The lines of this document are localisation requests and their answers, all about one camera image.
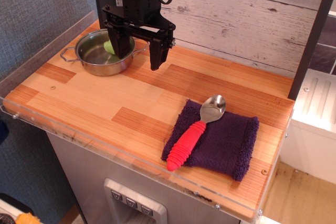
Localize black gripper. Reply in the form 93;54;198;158
103;0;176;71

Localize red handled metal spoon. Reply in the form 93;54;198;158
166;94;226;172

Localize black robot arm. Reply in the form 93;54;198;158
103;0;176;71

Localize purple terry cloth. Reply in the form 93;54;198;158
161;99;260;182

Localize green toy vegetable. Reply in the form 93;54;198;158
103;40;115;55

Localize small steel pot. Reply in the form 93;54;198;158
60;29;149;77

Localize clear acrylic table guard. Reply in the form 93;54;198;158
3;91;294;223

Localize grey toy fridge cabinet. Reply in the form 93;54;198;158
47;133;240;223

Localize white toy sink unit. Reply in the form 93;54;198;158
280;69;335;183

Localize orange object bottom left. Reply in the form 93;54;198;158
15;213;41;224

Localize dark vertical frame post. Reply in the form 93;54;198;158
288;0;333;100

